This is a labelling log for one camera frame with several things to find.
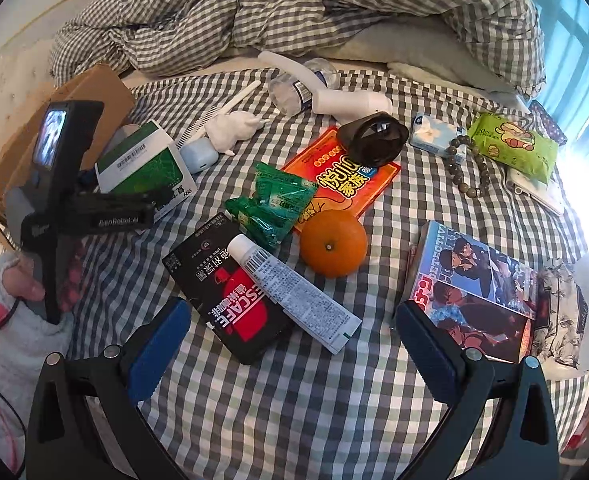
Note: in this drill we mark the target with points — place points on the grey green pillow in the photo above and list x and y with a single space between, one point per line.
421 48

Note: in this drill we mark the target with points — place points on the blue pocket tissue pack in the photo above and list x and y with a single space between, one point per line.
433 135

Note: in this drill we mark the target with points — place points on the clear plastic bottle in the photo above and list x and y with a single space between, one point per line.
291 97

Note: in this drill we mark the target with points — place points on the gingham duvet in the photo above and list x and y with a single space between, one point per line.
172 37

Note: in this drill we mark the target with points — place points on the cardboard box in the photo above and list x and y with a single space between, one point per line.
66 131

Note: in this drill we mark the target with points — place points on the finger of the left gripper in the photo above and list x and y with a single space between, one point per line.
148 198

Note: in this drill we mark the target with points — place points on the light blue earbuds case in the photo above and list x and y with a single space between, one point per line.
199 155

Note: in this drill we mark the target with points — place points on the green white carton box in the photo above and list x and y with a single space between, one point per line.
146 159

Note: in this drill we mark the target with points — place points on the dotted dark pouch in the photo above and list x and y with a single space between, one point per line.
544 124

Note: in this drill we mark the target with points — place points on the white ointment tube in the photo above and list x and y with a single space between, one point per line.
319 315

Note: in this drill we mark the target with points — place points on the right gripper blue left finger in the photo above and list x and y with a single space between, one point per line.
152 347

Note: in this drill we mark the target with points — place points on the floral tissue pack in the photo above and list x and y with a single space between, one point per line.
561 329

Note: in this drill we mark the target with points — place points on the white curved tube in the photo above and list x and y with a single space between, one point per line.
293 68

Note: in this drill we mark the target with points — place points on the green wet wipes pack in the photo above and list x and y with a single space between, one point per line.
514 146

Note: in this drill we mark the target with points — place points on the orange fruit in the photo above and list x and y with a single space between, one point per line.
333 243

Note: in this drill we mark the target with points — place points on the orange red snack packet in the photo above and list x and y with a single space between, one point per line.
341 183

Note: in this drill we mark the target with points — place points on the comic book box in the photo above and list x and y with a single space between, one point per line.
481 297

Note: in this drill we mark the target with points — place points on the white phone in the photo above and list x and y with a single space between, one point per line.
548 195

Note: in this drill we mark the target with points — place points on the white rabbit figurine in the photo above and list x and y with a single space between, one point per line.
225 131

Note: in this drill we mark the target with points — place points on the gingham bed sheet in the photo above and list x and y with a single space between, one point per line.
301 412

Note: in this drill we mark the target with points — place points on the green sachet pack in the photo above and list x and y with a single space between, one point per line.
271 213

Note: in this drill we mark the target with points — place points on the white fleece left sleeve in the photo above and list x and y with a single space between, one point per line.
25 341

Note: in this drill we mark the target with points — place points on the black Nescafe box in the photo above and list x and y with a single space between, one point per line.
237 311

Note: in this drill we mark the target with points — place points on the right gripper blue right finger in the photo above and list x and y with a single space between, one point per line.
436 355

